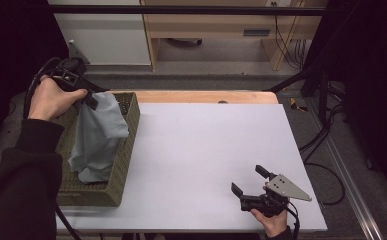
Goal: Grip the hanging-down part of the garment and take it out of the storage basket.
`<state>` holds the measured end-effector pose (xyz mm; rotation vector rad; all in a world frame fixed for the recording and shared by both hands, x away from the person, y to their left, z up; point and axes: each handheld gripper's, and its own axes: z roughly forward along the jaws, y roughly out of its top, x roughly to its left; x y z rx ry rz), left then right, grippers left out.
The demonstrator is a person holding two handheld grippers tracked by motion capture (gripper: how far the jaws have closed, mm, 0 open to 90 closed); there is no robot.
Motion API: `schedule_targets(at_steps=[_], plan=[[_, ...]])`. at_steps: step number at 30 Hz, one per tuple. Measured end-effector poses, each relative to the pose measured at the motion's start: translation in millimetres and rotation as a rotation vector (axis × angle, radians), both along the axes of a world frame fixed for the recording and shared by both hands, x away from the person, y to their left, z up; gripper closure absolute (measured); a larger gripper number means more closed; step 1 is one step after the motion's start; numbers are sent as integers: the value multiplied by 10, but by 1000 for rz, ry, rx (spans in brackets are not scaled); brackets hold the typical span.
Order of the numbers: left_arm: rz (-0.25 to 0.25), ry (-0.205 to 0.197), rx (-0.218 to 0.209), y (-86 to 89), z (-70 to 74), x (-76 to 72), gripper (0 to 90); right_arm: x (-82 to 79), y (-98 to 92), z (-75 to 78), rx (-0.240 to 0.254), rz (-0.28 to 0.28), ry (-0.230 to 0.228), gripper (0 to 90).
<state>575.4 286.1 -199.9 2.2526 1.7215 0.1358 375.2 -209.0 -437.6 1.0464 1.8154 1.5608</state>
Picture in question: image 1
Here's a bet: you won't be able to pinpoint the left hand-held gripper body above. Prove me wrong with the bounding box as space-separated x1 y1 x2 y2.
46 39 93 94

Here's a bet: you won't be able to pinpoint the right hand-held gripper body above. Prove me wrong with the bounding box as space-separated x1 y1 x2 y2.
239 173 313 218

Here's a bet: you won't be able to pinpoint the grey-blue cloth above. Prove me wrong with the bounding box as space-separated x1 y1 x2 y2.
68 91 131 185

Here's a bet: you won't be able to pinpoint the olive woven basket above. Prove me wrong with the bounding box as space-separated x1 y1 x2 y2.
53 92 141 208

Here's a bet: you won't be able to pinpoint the person's right hand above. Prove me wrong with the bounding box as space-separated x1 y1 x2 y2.
250 185 289 239

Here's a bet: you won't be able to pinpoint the person's left hand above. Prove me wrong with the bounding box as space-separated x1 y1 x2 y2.
28 74 89 123

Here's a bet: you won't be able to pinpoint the white cabinet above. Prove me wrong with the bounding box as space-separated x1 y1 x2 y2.
47 0 152 66

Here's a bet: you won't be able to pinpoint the black curtain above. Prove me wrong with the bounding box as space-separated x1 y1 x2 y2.
0 0 69 158
309 0 387 205

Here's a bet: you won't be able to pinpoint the yellow and black tool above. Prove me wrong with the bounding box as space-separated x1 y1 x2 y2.
289 97 309 113

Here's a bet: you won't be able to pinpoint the black stand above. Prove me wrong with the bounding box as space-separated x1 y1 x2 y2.
266 63 347 126

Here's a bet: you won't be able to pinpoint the black horizontal bar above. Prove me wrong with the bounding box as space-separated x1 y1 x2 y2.
47 4 327 16

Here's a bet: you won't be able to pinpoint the wooden desk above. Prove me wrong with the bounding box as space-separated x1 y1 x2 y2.
140 0 329 72

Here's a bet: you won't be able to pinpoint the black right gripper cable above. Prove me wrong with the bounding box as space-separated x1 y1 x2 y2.
285 201 301 240

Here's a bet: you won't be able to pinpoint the black floor cable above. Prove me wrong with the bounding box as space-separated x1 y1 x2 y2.
298 103 347 206

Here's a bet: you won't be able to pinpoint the metal floor rail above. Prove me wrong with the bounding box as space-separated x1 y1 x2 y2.
304 98 386 240

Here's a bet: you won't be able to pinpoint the black cable under desk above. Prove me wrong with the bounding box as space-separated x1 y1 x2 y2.
165 37 204 48

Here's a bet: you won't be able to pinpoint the hanging black cables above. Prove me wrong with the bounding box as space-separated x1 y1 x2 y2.
270 1 308 70

